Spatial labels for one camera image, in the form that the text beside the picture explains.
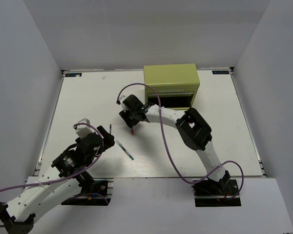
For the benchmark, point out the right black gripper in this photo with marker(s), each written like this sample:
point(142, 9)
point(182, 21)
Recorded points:
point(125, 116)

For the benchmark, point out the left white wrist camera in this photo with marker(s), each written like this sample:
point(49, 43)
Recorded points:
point(82, 128)

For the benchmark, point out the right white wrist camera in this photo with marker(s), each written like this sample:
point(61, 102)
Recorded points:
point(120, 102)

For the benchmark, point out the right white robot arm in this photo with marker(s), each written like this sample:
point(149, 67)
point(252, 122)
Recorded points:
point(193, 129)

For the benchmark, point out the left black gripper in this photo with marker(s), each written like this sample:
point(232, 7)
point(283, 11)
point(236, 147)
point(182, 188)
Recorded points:
point(109, 139)

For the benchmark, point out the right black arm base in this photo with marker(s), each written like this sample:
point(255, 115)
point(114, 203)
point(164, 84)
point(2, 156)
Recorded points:
point(207, 194)

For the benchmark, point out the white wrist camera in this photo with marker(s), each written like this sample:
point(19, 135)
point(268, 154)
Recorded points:
point(120, 102)
point(82, 128)

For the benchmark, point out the green metal drawer toolbox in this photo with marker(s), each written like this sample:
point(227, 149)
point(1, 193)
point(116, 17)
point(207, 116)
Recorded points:
point(174, 85)

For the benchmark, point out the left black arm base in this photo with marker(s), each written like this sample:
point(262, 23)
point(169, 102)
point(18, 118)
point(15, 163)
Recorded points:
point(100, 194)

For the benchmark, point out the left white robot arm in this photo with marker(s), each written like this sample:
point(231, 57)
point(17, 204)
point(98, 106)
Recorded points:
point(67, 177)

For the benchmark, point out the green pen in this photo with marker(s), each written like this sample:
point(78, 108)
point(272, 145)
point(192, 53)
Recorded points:
point(124, 149)

